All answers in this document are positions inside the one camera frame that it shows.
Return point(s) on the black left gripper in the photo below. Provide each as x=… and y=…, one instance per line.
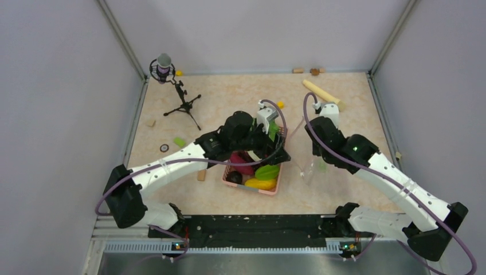
x=269, y=148

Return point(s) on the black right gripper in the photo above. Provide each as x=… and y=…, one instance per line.
x=315, y=149

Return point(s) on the green toy lettuce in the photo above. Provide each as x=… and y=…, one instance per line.
x=260, y=138

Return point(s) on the clear zip top bag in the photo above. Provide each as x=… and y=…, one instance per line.
x=304, y=167

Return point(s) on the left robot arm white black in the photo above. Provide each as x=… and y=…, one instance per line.
x=127, y=189

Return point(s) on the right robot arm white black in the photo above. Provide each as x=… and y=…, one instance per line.
x=426, y=222

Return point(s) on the green toy starfruit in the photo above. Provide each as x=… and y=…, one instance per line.
x=267, y=172

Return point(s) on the pink plastic basket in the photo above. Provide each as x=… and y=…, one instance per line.
x=246, y=177

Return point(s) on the magenta toy sweet potato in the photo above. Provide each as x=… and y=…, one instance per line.
x=236, y=159

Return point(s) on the cream toy rolling pin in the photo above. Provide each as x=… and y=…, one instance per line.
x=323, y=94

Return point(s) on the dark purple toy fruit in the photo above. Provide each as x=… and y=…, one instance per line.
x=234, y=177

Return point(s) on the yellow cube block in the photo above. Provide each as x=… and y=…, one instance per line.
x=280, y=104

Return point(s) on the tan wooden block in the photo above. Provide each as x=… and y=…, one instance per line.
x=201, y=175

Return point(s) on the green rectangular block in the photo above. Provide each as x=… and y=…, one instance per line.
x=179, y=142

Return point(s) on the black microphone tripod stand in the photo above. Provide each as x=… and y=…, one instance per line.
x=186, y=106

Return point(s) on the light wooden cube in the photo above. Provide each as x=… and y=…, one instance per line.
x=150, y=123

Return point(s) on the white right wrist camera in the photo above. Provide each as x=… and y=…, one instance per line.
x=327, y=110

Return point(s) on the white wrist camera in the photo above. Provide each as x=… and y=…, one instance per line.
x=266, y=114
x=327, y=110

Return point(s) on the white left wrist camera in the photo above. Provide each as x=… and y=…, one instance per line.
x=266, y=114

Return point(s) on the brown round block at wall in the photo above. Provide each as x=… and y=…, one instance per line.
x=314, y=71

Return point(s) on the grey microphone with shock mount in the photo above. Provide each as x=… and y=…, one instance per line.
x=162, y=69

